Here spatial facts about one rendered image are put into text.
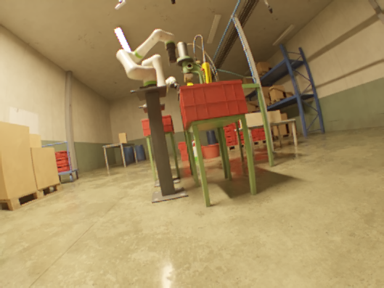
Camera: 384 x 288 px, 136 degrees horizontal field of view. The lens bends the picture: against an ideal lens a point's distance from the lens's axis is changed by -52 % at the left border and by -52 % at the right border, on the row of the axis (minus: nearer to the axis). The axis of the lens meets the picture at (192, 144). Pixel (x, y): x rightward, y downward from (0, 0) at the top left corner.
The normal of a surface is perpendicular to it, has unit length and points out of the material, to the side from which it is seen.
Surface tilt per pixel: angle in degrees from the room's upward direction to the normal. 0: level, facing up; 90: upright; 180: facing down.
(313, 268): 0
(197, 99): 90
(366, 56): 90
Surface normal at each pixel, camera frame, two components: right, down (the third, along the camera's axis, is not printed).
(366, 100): -0.98, 0.17
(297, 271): -0.17, -0.99
